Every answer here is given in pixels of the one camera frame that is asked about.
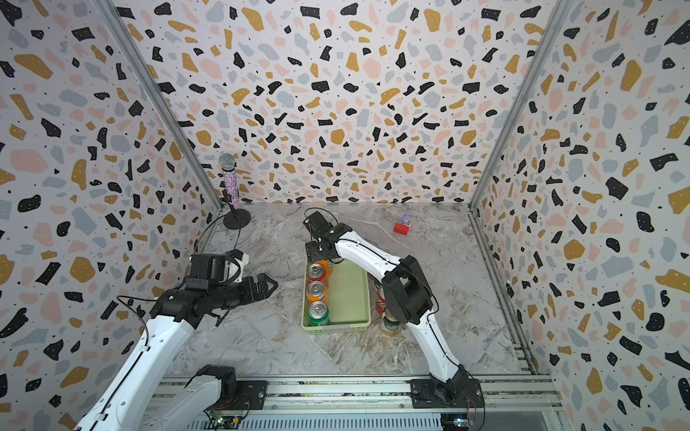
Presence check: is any red cola can column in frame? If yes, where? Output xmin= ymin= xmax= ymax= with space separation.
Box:
xmin=307 ymin=262 xmax=327 ymax=283
xmin=376 ymin=287 xmax=386 ymax=315

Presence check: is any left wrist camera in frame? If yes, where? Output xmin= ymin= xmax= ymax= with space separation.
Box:
xmin=226 ymin=249 xmax=249 ymax=283

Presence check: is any aluminium corner post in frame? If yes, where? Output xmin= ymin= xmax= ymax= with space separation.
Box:
xmin=468 ymin=0 xmax=573 ymax=212
xmin=92 ymin=0 xmax=223 ymax=211

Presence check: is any pale green plastic basket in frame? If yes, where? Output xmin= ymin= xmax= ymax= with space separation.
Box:
xmin=301 ymin=260 xmax=371 ymax=333

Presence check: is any small red block toy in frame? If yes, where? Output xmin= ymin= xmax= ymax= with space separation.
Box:
xmin=394 ymin=211 xmax=411 ymax=235

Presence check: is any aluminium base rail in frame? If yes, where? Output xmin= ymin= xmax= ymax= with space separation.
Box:
xmin=111 ymin=375 xmax=570 ymax=430

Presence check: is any left aluminium corner post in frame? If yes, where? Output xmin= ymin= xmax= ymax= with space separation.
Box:
xmin=92 ymin=0 xmax=223 ymax=211

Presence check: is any green gold-top soda can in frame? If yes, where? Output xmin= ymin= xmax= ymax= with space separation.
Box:
xmin=381 ymin=315 xmax=402 ymax=336

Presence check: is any right aluminium corner post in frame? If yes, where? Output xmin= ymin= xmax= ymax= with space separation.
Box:
xmin=468 ymin=0 xmax=573 ymax=212

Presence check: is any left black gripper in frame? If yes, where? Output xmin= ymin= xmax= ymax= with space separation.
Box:
xmin=209 ymin=271 xmax=278 ymax=311

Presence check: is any orange soda can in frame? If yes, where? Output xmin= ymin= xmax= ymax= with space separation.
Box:
xmin=318 ymin=260 xmax=334 ymax=278
xmin=305 ymin=280 xmax=327 ymax=303

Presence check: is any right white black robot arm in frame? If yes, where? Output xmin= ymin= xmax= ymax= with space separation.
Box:
xmin=304 ymin=211 xmax=485 ymax=408

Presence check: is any microphone on black stand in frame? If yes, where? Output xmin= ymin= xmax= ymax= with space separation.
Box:
xmin=218 ymin=153 xmax=252 ymax=231

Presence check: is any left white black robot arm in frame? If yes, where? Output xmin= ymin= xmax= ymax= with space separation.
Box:
xmin=76 ymin=250 xmax=279 ymax=430

